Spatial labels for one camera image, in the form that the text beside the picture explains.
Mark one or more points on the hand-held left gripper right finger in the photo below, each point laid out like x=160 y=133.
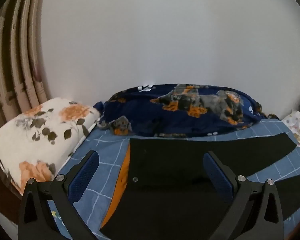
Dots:
x=218 y=177

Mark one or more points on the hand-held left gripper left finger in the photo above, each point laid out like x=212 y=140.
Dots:
x=86 y=175

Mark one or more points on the black pants with orange lining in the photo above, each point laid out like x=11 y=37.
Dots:
x=165 y=160

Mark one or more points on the blue checked bed sheet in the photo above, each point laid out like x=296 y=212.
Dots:
x=105 y=155

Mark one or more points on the white floral folded blanket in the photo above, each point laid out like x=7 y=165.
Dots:
x=27 y=140

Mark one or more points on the navy dog print blanket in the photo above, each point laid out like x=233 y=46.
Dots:
x=145 y=115

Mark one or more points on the white spotted cloth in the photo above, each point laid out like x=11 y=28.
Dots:
x=298 y=122

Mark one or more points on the beige patterned curtain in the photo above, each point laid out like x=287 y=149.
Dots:
x=15 y=67

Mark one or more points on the brown wooden bed frame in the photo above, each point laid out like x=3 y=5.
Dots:
x=2 y=187

